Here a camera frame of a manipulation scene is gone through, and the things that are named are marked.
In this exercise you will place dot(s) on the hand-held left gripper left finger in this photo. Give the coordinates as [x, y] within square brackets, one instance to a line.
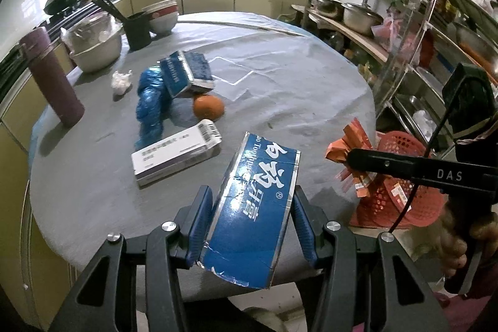
[200, 223]

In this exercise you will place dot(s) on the metal shelf rack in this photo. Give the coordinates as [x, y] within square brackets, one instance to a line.
[418, 44]

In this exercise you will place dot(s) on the blue toothpaste box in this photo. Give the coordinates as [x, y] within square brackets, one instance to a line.
[253, 207]

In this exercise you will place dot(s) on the black utensil cup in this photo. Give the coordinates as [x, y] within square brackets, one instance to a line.
[137, 31]

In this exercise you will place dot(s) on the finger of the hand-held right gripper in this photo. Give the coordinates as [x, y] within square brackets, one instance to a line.
[385, 163]

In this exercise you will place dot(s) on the small steel pot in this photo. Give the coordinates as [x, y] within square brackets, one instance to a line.
[328, 5]

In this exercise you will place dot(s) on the orange-red wrappers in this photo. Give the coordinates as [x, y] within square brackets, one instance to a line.
[352, 139]

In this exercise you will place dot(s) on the large steel pot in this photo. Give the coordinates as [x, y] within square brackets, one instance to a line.
[360, 19]

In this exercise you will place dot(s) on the orange fruit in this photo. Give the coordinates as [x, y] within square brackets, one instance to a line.
[209, 107]

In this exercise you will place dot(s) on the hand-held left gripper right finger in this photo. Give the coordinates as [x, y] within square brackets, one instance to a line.
[301, 223]

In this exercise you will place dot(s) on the stack of red-white bowls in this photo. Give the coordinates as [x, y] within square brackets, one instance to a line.
[161, 17]

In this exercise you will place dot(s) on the small blue box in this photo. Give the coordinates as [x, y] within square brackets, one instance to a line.
[183, 73]

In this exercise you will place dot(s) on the red plastic basket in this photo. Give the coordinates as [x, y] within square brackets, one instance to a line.
[424, 205]

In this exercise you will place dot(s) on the purple thermos bottle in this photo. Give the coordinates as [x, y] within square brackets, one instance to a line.
[54, 83]

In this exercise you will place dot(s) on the grey tablecloth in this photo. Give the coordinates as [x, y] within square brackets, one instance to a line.
[291, 94]

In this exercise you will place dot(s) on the steel bowl with plastic wrap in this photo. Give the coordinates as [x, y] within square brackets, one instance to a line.
[95, 44]

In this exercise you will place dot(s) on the white tissue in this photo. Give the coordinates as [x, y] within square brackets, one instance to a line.
[121, 82]

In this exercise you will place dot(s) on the blue plastic bag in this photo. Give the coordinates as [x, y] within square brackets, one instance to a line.
[149, 102]

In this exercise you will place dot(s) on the person's right hand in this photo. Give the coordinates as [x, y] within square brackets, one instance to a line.
[453, 242]

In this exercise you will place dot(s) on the white medicine box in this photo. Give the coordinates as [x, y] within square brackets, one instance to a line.
[175, 153]

